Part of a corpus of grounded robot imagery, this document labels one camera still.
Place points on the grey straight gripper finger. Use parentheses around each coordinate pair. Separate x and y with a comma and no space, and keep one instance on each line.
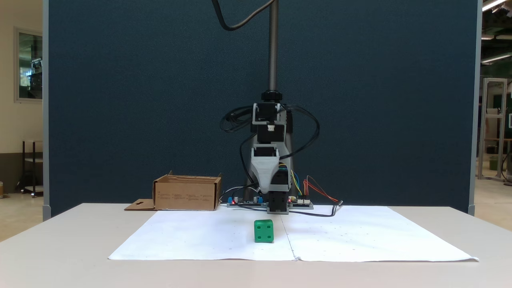
(267,180)

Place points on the green dice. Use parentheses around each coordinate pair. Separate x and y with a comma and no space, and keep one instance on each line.
(264,231)

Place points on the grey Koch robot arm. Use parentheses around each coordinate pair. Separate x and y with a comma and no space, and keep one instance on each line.
(270,134)

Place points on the green bin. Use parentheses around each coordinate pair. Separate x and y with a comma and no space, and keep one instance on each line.
(494,162)

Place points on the blue circuit board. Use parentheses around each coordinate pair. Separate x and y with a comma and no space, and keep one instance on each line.
(244,201)

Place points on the brown cardboard box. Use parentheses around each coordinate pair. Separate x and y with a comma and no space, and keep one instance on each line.
(186,196)

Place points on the white paper sheet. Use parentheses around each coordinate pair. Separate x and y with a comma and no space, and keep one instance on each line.
(360,236)

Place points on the dark blue partition panel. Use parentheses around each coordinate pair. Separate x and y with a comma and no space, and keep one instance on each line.
(140,100)

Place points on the black shelf cart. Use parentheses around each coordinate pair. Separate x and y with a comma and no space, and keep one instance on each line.
(24,168)

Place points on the ceiling strip light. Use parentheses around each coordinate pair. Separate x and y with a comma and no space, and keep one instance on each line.
(496,58)
(487,37)
(494,4)

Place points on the black camera tripod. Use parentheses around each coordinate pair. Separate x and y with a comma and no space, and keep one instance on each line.
(273,48)

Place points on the metal frame rack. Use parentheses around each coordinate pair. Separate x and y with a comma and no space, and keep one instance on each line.
(486,128)

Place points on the framed wall window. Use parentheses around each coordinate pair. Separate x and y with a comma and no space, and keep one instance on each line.
(28,66)

